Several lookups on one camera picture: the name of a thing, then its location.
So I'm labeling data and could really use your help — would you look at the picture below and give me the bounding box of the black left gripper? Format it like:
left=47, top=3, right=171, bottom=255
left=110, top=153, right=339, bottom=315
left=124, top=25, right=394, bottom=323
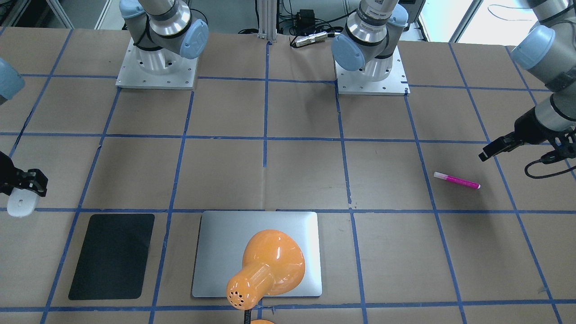
left=478, top=108, right=576, bottom=162

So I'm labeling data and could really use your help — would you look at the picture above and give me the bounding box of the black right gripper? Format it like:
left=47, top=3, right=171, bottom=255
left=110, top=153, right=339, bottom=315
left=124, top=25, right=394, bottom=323
left=0, top=152, right=49, bottom=198

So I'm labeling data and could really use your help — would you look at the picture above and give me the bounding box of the white computer mouse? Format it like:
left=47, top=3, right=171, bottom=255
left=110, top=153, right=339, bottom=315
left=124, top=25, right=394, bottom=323
left=7, top=188, right=41, bottom=218

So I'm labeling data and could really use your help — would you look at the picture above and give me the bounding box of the pink marker pen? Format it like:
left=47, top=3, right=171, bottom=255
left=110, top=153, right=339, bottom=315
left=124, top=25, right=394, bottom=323
left=433, top=171, right=481, bottom=189

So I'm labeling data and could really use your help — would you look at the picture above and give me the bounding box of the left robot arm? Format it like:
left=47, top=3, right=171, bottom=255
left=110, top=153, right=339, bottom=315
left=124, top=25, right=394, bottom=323
left=332, top=0, right=576, bottom=164

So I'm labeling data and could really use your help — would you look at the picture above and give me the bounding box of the black mousepad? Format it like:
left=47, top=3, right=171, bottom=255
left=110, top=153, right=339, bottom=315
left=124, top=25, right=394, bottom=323
left=68, top=213, right=156, bottom=300

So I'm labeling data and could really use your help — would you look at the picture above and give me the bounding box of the silver laptop notebook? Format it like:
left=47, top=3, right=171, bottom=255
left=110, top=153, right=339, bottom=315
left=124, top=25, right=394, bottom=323
left=191, top=211, right=323, bottom=309

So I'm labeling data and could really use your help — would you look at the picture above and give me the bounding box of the silver metal connector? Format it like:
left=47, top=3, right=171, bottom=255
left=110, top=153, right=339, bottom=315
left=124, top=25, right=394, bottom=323
left=290, top=31, right=329, bottom=49

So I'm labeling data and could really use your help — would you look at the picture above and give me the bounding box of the orange desk lamp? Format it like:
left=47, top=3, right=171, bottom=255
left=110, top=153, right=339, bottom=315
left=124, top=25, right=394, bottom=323
left=226, top=229, right=306, bottom=324

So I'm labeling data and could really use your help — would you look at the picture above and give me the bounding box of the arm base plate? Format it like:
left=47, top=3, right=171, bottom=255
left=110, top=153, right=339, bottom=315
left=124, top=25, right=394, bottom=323
left=116, top=31, right=198, bottom=90
left=334, top=47, right=411, bottom=96

